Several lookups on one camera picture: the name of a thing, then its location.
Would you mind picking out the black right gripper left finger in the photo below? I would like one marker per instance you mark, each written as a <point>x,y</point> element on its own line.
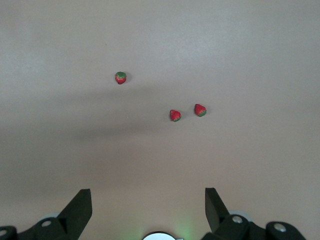
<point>75,215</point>

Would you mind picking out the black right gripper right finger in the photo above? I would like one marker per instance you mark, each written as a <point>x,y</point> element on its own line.
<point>215,212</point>

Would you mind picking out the red toy strawberry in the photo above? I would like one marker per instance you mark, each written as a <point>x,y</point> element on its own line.
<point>175,115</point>
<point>120,78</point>
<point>200,110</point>

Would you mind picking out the brown table cloth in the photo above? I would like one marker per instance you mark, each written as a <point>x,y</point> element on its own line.
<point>160,50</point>

